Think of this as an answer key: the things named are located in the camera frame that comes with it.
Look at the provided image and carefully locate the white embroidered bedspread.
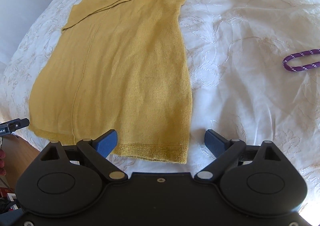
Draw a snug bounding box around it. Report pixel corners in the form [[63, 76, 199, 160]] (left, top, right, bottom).
[[0, 0, 320, 216]]

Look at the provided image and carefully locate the yellow knit sweater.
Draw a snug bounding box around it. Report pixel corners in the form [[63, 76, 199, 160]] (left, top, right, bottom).
[[29, 0, 192, 164]]

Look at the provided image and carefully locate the purple wrist lanyard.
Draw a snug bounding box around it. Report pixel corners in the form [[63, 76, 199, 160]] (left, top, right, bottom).
[[282, 48, 320, 72]]

